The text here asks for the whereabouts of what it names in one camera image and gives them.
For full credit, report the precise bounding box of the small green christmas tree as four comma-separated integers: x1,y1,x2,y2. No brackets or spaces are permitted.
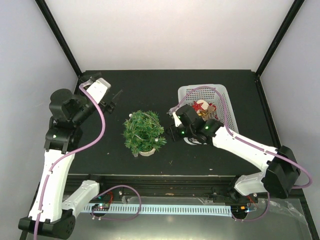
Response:
122,110,168,156

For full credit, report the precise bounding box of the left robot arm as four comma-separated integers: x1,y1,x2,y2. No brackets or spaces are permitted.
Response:
18,85,120,240

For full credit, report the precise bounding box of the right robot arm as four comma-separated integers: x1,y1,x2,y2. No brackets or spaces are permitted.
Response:
168,104,301,202

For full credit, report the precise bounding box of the red star tree topper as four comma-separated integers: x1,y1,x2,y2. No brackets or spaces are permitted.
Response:
192,101,204,113

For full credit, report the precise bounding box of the white tree pot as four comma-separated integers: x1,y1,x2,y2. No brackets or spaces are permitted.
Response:
139,148,156,157

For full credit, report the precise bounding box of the gold gift box ornament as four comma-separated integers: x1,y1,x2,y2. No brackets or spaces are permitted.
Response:
198,110,209,119

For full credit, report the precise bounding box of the white perforated plastic basket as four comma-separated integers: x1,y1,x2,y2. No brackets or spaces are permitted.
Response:
176,84,240,149

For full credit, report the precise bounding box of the white round foam ornament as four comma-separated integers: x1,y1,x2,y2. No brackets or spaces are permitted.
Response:
197,99,209,111

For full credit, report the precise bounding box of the burlap bow ornament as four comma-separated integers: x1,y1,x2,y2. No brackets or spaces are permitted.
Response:
203,104,217,121

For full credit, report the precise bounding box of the red berry sprig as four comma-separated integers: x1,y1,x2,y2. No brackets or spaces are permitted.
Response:
209,103,223,122

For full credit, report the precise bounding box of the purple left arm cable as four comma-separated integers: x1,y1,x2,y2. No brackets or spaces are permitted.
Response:
33,83,143,240

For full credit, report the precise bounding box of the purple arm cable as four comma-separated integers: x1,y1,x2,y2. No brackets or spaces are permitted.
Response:
33,83,143,240
171,86,313,223

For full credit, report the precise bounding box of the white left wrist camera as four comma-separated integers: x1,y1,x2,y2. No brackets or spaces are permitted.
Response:
86,77,111,104

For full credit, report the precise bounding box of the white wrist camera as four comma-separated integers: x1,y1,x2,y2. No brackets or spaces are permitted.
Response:
86,77,111,104
167,106,182,128

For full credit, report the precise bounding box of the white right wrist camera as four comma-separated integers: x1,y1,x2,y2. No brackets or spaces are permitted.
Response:
167,106,182,128

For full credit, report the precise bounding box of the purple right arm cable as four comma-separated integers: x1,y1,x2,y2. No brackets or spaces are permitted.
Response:
171,86,313,223

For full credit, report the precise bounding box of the light blue cable duct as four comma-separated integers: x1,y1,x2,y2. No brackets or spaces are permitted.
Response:
81,203,232,217

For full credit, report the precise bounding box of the black frame post left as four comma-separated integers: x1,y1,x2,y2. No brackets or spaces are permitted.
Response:
35,0,82,77

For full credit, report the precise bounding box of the black frame post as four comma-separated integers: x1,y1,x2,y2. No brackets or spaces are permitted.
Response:
255,0,305,77
35,0,82,77

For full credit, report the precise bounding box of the black frame post right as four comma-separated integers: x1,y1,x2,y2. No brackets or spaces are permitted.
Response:
255,0,305,77

